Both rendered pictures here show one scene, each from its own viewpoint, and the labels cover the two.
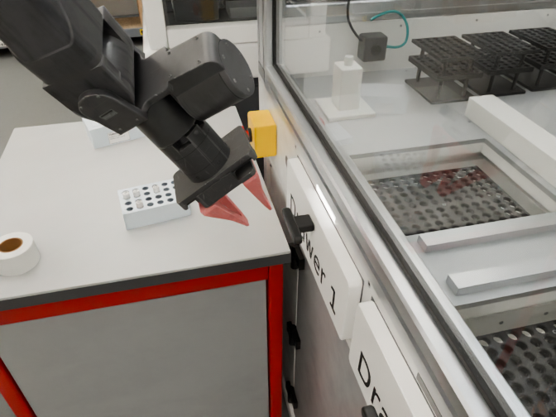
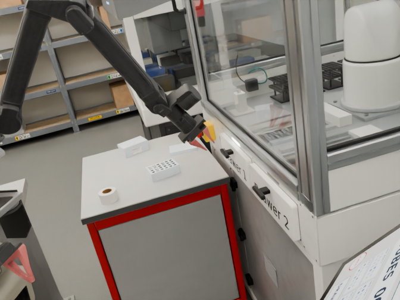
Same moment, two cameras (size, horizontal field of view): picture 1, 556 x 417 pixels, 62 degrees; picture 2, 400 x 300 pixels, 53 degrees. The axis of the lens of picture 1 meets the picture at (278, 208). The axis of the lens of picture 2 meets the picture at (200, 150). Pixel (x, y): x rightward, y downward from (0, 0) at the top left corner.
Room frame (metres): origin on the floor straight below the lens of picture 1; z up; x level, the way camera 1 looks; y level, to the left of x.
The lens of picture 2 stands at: (-0.80, 0.00, 1.49)
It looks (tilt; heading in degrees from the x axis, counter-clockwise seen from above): 23 degrees down; 3
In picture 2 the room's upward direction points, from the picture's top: 11 degrees counter-clockwise
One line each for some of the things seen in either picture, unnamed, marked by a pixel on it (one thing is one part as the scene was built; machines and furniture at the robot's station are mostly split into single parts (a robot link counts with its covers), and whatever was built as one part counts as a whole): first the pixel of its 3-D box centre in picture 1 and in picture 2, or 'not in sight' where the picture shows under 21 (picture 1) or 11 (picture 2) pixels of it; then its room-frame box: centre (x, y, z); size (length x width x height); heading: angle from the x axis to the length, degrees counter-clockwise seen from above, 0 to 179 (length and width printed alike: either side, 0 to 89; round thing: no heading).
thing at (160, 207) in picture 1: (154, 202); (162, 169); (0.73, 0.24, 0.78); 0.12 x 0.08 x 0.04; 112
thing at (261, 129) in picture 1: (260, 133); (206, 131); (0.83, 0.04, 0.88); 0.07 x 0.05 x 0.07; 13
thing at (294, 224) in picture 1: (299, 223); (227, 152); (0.51, -0.03, 0.91); 0.07 x 0.04 x 0.01; 13
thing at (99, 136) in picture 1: (113, 126); (133, 146); (1.03, 0.41, 0.79); 0.13 x 0.09 x 0.05; 120
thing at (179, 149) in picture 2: not in sight; (183, 147); (0.95, 0.16, 0.77); 0.13 x 0.09 x 0.02; 95
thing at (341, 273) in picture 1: (316, 237); (236, 158); (0.51, -0.06, 0.87); 0.29 x 0.02 x 0.11; 13
